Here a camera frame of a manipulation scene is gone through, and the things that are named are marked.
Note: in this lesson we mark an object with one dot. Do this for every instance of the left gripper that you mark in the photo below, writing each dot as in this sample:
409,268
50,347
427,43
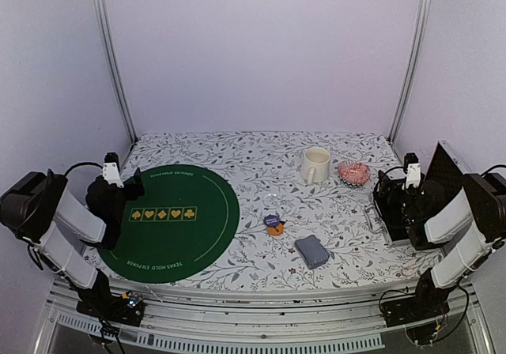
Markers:
133,193

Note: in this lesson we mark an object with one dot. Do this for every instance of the purple small blind button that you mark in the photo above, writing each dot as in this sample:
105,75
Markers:
272,221

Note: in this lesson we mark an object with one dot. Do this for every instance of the orange big blind button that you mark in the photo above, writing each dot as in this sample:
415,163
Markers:
275,230

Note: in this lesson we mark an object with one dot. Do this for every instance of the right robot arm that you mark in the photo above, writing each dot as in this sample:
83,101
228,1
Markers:
475,216

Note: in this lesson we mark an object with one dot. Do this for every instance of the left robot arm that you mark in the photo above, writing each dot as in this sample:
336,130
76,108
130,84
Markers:
40,205

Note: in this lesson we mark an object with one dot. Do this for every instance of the green poker mat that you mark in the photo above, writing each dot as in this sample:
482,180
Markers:
183,223

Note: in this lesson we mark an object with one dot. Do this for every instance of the red patterned bowl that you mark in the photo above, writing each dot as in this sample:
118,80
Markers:
354,173

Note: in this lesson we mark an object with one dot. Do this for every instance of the white ceramic mug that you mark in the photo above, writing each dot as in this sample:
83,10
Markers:
315,166

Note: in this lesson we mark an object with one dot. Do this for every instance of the blue playing card deck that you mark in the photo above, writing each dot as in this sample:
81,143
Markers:
312,251

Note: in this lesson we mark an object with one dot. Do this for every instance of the floral tablecloth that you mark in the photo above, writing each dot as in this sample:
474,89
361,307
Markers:
341,217

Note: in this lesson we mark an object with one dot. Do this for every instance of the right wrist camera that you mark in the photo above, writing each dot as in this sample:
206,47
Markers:
412,171

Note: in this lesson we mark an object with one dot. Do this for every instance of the front aluminium rail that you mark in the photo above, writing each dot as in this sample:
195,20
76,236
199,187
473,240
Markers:
191,320

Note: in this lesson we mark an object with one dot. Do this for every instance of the right aluminium frame post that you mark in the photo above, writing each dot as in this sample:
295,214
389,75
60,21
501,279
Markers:
420,25

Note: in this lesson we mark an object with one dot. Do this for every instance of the aluminium frame post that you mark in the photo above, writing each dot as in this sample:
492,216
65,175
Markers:
113,68
420,25

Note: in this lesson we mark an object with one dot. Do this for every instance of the left aluminium frame post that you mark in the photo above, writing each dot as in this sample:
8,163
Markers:
113,68

